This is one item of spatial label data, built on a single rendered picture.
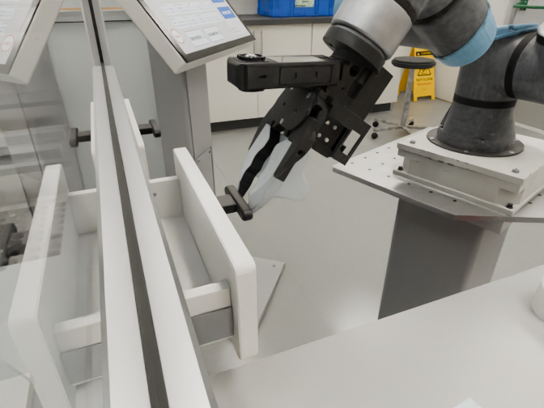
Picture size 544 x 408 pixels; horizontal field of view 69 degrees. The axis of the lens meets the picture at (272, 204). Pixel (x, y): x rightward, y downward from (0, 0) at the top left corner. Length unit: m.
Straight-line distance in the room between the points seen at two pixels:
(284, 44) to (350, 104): 3.13
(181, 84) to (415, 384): 1.04
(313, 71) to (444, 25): 0.17
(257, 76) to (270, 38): 3.13
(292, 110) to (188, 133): 0.90
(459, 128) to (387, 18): 0.49
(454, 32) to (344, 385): 0.40
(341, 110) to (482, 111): 0.49
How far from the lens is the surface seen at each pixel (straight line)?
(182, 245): 0.51
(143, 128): 0.72
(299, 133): 0.40
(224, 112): 3.50
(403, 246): 1.01
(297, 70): 0.41
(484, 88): 0.87
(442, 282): 1.00
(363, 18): 0.43
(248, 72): 0.39
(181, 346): 0.18
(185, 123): 1.30
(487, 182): 0.83
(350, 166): 0.93
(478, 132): 0.89
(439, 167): 0.86
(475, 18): 0.53
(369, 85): 0.46
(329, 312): 1.62
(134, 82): 2.00
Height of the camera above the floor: 1.12
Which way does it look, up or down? 29 degrees down
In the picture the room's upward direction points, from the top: straight up
